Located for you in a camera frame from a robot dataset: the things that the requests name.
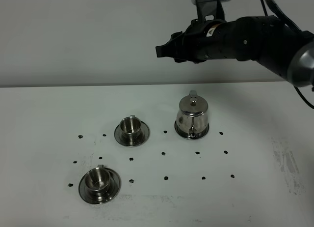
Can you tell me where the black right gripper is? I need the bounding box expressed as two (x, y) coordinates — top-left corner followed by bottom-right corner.
(156, 0), (236, 63)

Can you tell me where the stainless steel teapot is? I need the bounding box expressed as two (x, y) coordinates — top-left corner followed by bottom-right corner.
(176, 90), (209, 135)

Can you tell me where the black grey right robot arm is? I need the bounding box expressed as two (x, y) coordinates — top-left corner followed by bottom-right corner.
(156, 0), (314, 87)

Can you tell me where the steel teapot saucer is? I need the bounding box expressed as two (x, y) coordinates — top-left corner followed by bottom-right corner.
(174, 121), (209, 140)

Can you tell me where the far stainless steel teacup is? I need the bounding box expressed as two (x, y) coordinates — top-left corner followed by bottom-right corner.
(119, 115), (142, 140)

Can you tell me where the stainless steel teacup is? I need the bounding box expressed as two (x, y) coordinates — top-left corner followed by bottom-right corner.
(119, 115), (142, 140)
(84, 165), (111, 193)

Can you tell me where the near stainless steel teacup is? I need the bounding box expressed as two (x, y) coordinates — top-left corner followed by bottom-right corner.
(84, 165), (111, 193)

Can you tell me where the far steel saucer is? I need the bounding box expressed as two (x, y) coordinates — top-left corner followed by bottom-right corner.
(114, 121), (150, 147)

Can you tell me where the near steel saucer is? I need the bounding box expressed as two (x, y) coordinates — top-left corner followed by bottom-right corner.
(78, 167), (121, 204)

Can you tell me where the black right camera cable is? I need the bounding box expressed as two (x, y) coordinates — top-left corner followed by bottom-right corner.
(242, 0), (314, 109)

